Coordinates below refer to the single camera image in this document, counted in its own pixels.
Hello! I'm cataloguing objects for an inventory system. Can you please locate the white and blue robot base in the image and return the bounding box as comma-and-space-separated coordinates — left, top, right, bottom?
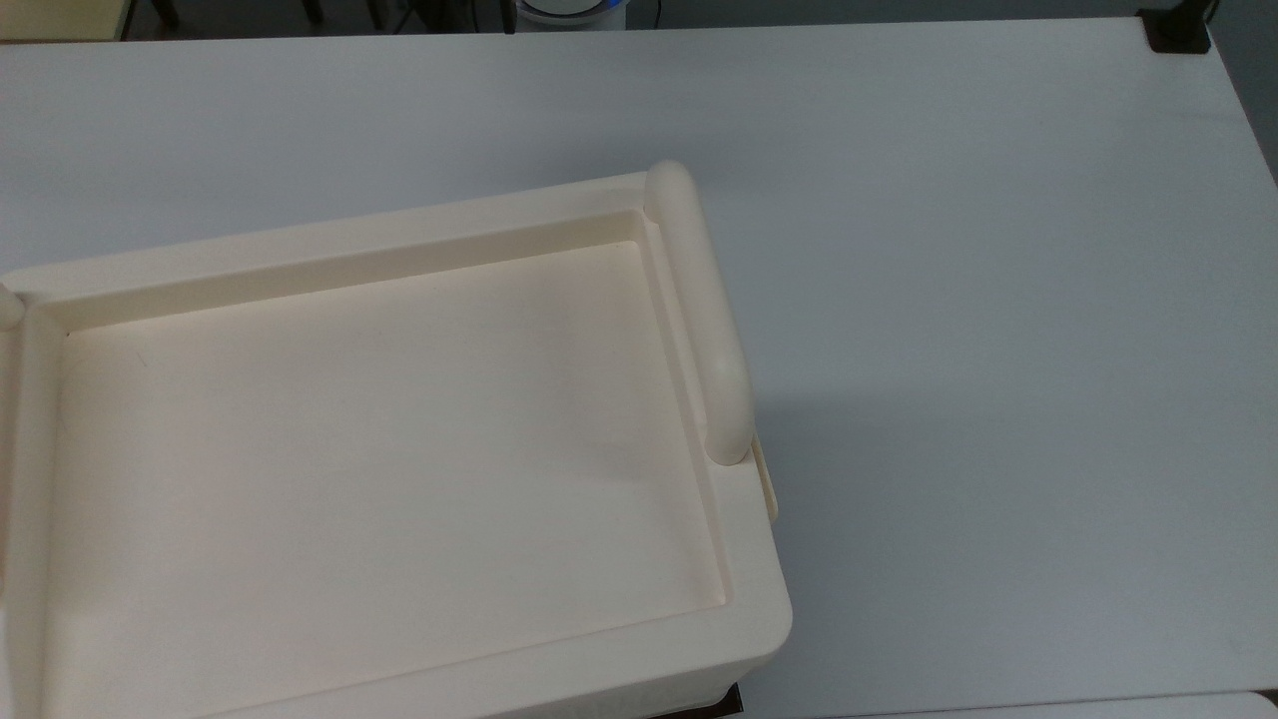
513, 0, 632, 32

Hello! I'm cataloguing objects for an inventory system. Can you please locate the cream cabinet side latch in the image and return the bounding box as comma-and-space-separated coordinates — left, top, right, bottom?
751, 437, 781, 523

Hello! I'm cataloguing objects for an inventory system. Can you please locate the cream plastic cabinet body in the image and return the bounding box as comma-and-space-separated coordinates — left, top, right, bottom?
0, 172, 795, 719

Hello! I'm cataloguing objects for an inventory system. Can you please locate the black base under cabinet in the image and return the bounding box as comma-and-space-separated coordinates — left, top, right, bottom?
649, 683, 746, 719

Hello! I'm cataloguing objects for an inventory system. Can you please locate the black table clamp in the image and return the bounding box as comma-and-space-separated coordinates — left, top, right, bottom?
1140, 0, 1215, 55

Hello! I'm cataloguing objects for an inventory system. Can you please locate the light wooden furniture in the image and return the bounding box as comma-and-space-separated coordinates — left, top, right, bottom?
0, 0, 137, 43

